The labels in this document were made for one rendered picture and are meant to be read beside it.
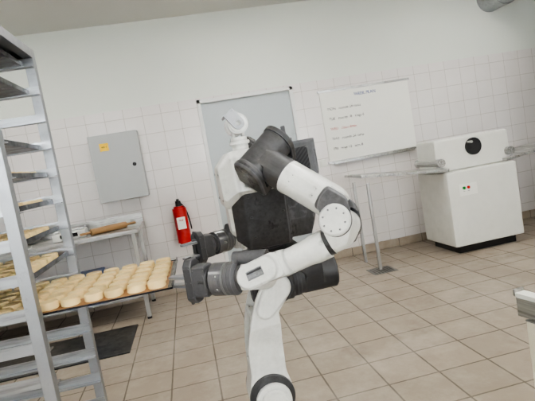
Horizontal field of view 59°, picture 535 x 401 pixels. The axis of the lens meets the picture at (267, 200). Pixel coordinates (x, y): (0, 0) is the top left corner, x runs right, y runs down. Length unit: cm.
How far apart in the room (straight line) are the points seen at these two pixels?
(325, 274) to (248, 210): 33
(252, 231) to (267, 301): 22
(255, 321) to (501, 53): 574
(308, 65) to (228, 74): 92
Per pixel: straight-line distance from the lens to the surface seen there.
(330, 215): 112
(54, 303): 140
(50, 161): 175
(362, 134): 578
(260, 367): 157
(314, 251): 115
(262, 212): 139
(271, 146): 125
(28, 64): 180
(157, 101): 545
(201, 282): 129
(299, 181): 118
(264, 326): 150
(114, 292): 136
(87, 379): 187
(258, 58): 560
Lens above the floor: 134
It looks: 5 degrees down
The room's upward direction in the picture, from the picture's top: 10 degrees counter-clockwise
